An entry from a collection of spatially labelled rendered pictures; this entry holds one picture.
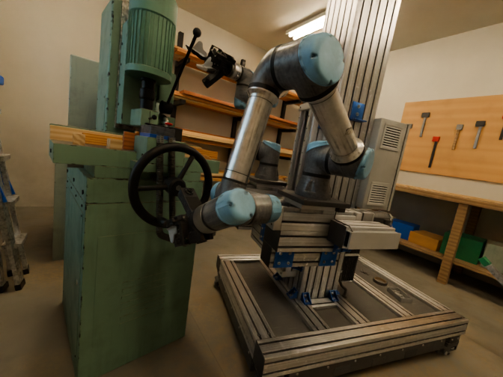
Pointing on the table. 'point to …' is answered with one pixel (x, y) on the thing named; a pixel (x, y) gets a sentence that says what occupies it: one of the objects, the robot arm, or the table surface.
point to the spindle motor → (151, 40)
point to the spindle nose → (147, 93)
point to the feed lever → (178, 77)
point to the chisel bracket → (138, 117)
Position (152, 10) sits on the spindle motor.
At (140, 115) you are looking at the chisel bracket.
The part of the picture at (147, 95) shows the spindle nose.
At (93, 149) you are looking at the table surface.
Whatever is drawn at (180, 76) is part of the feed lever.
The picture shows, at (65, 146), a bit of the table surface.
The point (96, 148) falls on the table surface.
